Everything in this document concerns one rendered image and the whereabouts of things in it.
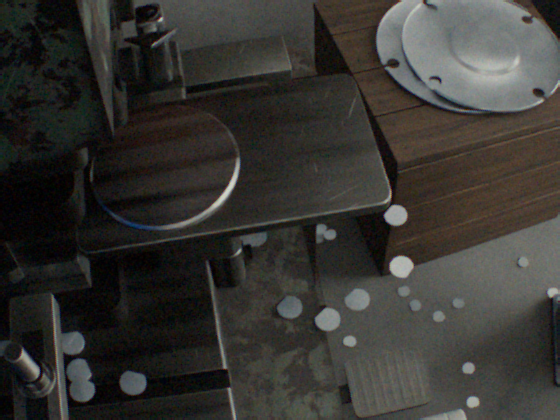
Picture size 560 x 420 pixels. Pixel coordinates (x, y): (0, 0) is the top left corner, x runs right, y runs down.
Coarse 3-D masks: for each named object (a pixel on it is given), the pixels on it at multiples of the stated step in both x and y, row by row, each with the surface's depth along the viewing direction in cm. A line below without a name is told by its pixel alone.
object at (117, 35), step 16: (112, 0) 52; (128, 0) 53; (128, 16) 53; (112, 32) 50; (112, 48) 49; (128, 48) 50; (112, 64) 48; (128, 64) 49; (128, 80) 51; (112, 96) 50; (48, 160) 50; (64, 160) 50; (80, 160) 51; (0, 176) 50; (16, 176) 50; (32, 176) 51; (48, 176) 51
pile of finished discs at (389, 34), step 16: (416, 0) 137; (384, 16) 134; (400, 16) 135; (384, 32) 133; (400, 32) 133; (384, 48) 130; (400, 48) 130; (400, 64) 128; (400, 80) 126; (416, 80) 126; (432, 80) 126; (416, 96) 124; (432, 96) 124; (464, 112) 122; (480, 112) 122
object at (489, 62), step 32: (448, 0) 136; (480, 0) 136; (416, 32) 131; (448, 32) 131; (480, 32) 131; (512, 32) 131; (544, 32) 131; (416, 64) 127; (448, 64) 127; (480, 64) 126; (512, 64) 126; (544, 64) 127; (448, 96) 122; (480, 96) 123; (512, 96) 123; (544, 96) 123
